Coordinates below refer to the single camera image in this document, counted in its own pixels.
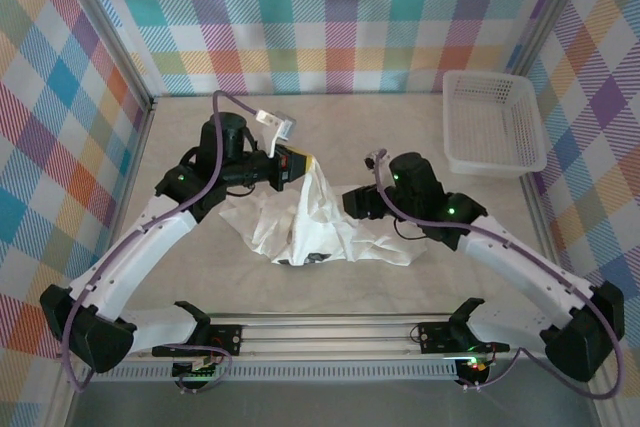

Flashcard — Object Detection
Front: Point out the white t-shirt with black print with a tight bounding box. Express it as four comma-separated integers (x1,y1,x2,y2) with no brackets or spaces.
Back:
218,154,429,268

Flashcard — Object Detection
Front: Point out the white plastic mesh basket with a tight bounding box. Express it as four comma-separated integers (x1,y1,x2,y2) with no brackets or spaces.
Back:
442,70,549,178

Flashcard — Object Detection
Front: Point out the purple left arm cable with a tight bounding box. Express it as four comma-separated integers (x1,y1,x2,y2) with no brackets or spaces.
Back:
60,90,261,395

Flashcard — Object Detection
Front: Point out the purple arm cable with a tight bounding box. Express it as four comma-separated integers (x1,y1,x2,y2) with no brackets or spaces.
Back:
60,90,261,395
374,148,626,401

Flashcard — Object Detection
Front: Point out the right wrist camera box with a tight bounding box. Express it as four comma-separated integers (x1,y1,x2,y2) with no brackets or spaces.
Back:
363,148,389,171

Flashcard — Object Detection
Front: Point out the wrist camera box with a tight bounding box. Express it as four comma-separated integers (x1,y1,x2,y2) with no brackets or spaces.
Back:
363,148,389,171
255,109,297,158

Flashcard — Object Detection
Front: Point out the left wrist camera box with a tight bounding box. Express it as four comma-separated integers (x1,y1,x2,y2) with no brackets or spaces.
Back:
255,109,297,158

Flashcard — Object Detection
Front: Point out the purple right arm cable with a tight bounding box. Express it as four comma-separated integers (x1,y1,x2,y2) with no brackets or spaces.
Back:
374,148,626,401

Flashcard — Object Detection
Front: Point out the aluminium frame post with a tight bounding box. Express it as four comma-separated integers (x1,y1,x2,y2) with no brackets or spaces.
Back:
49,0,159,108
503,0,599,79

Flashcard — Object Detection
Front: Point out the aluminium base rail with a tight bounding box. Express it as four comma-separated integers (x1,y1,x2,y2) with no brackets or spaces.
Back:
129,314,609,361

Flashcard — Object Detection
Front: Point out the grey slotted cable duct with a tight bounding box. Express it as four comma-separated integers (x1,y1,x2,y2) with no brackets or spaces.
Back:
99,364,459,382

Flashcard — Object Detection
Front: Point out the aluminium frame leg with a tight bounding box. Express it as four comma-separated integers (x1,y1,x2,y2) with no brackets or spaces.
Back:
581,376,615,427
45,366,82,427

